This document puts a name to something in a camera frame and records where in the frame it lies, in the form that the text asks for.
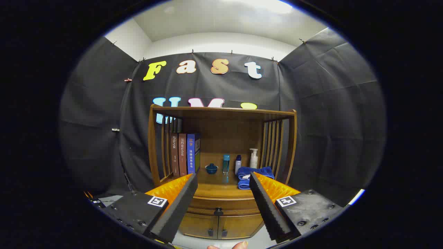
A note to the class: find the wooden countertop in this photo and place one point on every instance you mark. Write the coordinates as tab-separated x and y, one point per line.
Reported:
221	188

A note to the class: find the dark brown book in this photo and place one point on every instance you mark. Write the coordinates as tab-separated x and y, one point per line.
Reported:
174	155

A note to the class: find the wooden cabinet door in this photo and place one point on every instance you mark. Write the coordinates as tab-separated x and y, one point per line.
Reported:
242	226
199	226

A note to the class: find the wooden drawer with black knob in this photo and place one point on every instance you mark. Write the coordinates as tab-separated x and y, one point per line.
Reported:
235	207

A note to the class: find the wooden cabinet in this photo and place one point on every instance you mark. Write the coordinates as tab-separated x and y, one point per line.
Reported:
225	131

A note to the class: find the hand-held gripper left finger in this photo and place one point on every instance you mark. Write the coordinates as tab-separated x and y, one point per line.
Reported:
180	204

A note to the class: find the black backdrop cloth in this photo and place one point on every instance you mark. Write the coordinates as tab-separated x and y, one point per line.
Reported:
328	103

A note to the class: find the reddish brown book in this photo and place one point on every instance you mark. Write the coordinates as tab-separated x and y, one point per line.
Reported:
182	155

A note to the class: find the blue lidded teacup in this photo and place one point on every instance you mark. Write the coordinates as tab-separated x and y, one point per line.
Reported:
211	169

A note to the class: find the folded blue towel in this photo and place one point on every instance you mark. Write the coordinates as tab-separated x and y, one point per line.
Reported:
245	172

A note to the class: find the white bottle with dark cap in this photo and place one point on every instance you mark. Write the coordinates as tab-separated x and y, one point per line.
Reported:
238	166

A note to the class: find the small black device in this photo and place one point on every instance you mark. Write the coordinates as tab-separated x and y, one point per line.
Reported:
94	201

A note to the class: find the thick blue book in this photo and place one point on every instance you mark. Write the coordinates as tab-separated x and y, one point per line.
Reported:
191	155

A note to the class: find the translucent blue bottle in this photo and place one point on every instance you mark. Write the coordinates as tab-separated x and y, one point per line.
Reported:
226	165

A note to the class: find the white pump bottle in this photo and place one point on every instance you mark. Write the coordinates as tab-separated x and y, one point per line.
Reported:
253	160

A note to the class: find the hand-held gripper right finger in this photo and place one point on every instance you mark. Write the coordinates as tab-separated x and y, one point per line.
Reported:
264	204

